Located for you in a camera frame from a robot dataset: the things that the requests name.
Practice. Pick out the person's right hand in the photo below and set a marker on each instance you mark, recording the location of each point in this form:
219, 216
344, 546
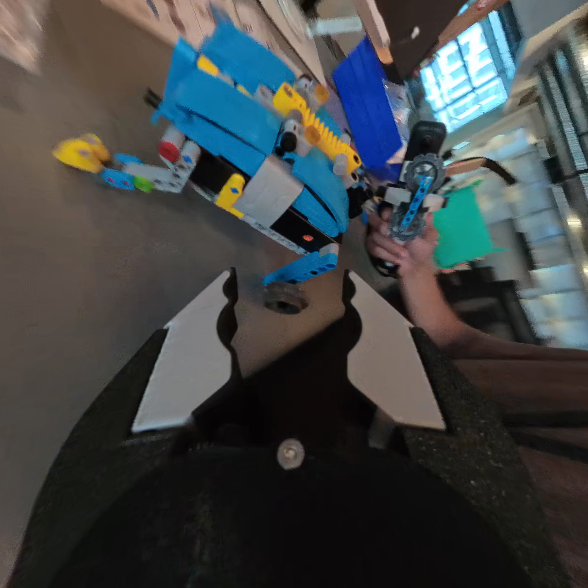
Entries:
409, 255

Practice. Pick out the grey desk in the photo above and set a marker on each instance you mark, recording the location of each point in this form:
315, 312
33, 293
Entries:
69, 275

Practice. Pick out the clear plastic bag of parts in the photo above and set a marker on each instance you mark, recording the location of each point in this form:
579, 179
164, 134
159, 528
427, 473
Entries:
397, 105

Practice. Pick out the blue toy brick vehicle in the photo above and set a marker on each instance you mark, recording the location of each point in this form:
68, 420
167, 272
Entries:
220, 119

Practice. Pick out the blue plastic bin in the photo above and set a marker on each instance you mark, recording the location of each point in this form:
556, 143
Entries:
367, 101

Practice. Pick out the grey toy wheel assembly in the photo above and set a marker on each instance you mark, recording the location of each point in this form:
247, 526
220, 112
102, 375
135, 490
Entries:
415, 197

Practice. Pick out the green board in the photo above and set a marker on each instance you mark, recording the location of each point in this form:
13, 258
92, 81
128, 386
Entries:
459, 229

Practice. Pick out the person's right forearm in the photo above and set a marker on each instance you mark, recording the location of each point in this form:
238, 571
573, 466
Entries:
432, 307

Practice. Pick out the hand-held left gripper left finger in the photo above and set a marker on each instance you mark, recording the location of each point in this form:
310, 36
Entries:
188, 367

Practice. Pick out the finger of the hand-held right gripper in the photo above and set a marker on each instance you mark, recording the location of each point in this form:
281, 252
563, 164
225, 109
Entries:
395, 195
434, 202

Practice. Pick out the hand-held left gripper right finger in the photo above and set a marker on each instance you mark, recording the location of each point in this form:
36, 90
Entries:
390, 367

